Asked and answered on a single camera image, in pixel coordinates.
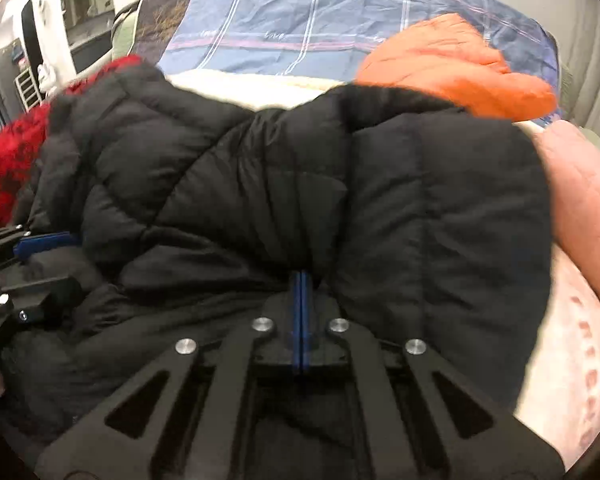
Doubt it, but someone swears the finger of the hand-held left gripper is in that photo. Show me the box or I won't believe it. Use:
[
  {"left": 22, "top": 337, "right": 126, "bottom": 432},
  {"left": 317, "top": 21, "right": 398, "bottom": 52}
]
[
  {"left": 0, "top": 225, "right": 83, "bottom": 267},
  {"left": 0, "top": 275, "right": 84, "bottom": 327}
]

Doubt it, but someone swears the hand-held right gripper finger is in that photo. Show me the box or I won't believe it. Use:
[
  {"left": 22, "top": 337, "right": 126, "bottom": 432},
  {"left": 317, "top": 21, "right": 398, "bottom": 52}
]
[
  {"left": 300, "top": 270, "right": 567, "bottom": 480},
  {"left": 34, "top": 270, "right": 301, "bottom": 480}
]

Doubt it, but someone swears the black puffer jacket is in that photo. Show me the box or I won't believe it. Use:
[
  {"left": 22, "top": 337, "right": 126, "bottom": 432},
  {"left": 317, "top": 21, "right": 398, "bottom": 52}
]
[{"left": 0, "top": 62, "right": 554, "bottom": 480}]

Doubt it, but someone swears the red patterned garment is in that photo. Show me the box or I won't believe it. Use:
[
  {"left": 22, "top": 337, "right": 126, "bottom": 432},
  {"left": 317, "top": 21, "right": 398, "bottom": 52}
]
[{"left": 0, "top": 55, "right": 147, "bottom": 234}]

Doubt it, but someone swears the white ladder rack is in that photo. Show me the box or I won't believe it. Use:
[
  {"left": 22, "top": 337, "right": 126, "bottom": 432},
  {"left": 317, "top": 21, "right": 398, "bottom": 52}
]
[{"left": 12, "top": 69, "right": 44, "bottom": 109}]

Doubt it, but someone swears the white figurine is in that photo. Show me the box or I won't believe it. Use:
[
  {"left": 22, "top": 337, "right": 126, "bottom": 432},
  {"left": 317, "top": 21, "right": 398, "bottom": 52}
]
[{"left": 35, "top": 62, "right": 56, "bottom": 94}]

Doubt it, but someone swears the green quilted cushion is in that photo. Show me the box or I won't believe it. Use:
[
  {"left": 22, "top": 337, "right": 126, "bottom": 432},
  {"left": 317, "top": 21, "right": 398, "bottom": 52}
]
[{"left": 110, "top": 0, "right": 144, "bottom": 62}]

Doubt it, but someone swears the cream blanket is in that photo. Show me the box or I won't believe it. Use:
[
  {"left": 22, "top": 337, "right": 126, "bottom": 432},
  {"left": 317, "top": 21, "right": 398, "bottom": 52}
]
[{"left": 167, "top": 68, "right": 354, "bottom": 111}]

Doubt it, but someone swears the arched mirror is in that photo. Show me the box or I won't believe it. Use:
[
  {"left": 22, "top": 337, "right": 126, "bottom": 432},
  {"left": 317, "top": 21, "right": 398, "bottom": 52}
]
[{"left": 59, "top": 0, "right": 114, "bottom": 74}]

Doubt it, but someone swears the dark printed pillow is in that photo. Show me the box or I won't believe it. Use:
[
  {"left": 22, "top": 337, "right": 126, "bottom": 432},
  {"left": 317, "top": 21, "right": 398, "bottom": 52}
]
[{"left": 132, "top": 0, "right": 207, "bottom": 69}]

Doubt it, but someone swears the orange puffer jacket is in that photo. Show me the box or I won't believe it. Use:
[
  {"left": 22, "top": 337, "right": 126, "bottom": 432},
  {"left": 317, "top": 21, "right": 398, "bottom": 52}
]
[{"left": 354, "top": 12, "right": 559, "bottom": 122}]

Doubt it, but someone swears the blue plaid bed sheet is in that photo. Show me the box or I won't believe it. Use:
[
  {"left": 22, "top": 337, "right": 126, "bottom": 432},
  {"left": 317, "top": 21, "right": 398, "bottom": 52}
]
[{"left": 157, "top": 0, "right": 562, "bottom": 127}]

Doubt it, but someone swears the pink quilted jacket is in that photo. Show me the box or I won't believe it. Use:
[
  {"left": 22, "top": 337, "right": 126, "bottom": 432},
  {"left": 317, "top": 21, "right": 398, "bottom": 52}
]
[{"left": 532, "top": 120, "right": 600, "bottom": 312}]

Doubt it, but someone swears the white pleated curtain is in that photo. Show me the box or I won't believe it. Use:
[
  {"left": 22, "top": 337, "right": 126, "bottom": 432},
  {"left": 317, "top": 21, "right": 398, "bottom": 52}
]
[{"left": 555, "top": 0, "right": 600, "bottom": 136}]

